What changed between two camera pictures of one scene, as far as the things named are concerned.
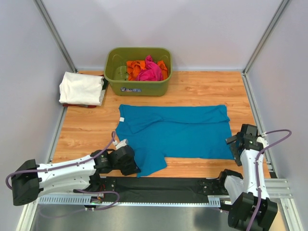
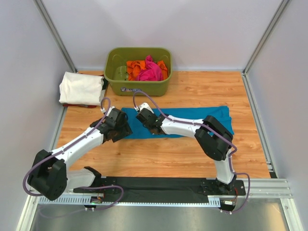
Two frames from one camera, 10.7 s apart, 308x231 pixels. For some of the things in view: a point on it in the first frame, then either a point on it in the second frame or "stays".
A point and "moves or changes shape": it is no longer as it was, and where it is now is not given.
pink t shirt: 152,72 stays
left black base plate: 102,183 stays
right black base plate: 212,186 stays
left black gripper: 133,168 → 126,131
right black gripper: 237,159 → 147,126
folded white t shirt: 80,89 stays
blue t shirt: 190,132 moves or changes shape
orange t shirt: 134,67 stays
